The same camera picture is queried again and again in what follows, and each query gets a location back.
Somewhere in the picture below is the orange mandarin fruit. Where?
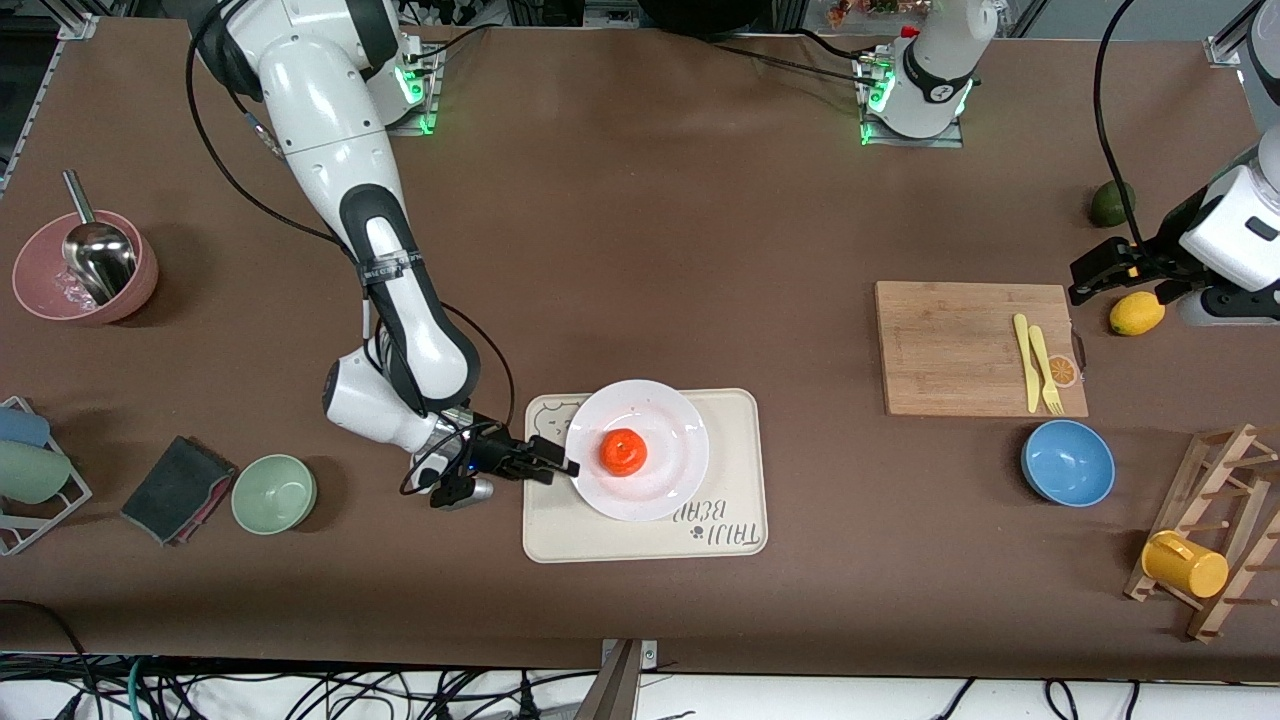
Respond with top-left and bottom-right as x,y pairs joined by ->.
600,429 -> 648,477

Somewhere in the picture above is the white round plate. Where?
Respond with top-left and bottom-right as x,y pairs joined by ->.
565,379 -> 711,523

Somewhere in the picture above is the dark green avocado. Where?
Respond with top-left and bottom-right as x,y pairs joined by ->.
1089,180 -> 1136,229

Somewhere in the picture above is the yellow plastic fork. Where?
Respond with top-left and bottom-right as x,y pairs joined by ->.
1028,325 -> 1065,416

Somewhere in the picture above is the yellow plastic knife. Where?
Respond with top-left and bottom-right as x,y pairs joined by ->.
1013,313 -> 1042,414

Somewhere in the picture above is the bamboo cutting board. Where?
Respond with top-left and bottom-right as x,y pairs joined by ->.
875,281 -> 1089,418

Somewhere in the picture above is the cream tray with bear print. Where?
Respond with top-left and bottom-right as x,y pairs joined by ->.
522,388 -> 769,564

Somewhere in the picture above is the blue bowl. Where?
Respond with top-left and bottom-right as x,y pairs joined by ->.
1021,419 -> 1116,508

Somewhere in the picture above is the wooden mug rack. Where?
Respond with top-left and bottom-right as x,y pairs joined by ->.
1123,423 -> 1280,643

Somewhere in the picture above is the pale green bowl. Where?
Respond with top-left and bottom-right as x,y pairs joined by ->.
231,454 -> 318,536

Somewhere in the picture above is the pink folded cloth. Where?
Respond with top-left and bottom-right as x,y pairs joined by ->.
172,476 -> 239,547

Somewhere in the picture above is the yellow mug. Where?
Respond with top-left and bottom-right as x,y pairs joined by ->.
1141,530 -> 1230,600

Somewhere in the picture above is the dark grey folded cloth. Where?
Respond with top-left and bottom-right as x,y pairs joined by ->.
120,435 -> 238,546

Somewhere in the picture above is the metal scoop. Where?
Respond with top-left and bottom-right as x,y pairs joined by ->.
62,170 -> 138,306

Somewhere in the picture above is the pale green cup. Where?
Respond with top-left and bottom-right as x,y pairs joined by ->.
0,440 -> 73,505

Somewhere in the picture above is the light blue cup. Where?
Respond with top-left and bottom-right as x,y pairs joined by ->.
0,406 -> 51,448

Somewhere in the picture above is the pink bowl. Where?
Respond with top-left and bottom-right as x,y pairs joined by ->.
12,210 -> 159,326

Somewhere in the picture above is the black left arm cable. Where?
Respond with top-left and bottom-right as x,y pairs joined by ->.
1095,0 -> 1161,266

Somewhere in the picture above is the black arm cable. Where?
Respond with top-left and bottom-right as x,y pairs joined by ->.
185,0 -> 516,496
1095,0 -> 1161,266

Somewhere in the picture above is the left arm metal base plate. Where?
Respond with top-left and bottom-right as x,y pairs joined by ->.
860,55 -> 966,149

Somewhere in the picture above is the aluminium profile post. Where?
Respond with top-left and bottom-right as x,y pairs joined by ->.
575,640 -> 659,720

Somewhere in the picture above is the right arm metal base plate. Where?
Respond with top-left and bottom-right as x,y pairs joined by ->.
390,45 -> 441,136

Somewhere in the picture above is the black table cable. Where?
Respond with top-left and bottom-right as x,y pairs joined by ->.
700,35 -> 871,83
415,25 -> 491,66

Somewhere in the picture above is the white wire cup rack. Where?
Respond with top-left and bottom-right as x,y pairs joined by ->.
0,395 -> 93,557

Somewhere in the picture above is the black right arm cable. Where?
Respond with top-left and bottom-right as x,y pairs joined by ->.
185,0 -> 516,496

